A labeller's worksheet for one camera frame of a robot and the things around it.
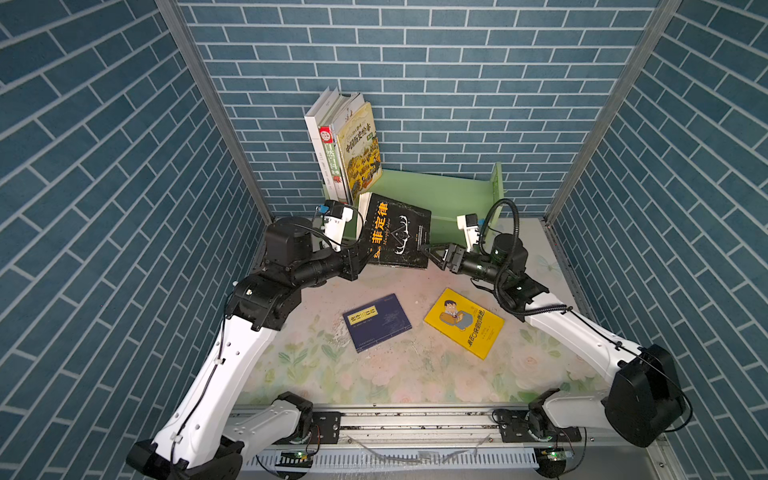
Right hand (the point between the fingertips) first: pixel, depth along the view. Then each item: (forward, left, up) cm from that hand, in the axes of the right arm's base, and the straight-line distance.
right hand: (423, 248), depth 71 cm
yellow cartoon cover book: (-4, -15, -31) cm, 34 cm away
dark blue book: (-5, +13, -30) cm, 33 cm away
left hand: (-7, +10, +8) cm, 15 cm away
